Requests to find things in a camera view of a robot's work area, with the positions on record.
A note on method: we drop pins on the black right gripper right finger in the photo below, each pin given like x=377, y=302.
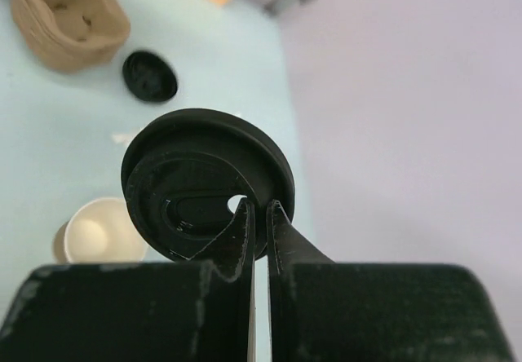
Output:
x=321, y=310

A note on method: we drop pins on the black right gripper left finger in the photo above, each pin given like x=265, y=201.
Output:
x=201, y=309

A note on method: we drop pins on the single brown paper cup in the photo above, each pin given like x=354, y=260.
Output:
x=99, y=232

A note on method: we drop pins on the black plastic cup lid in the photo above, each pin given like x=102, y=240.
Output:
x=180, y=171

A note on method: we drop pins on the brown pulp cup carrier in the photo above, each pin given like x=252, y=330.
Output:
x=71, y=35

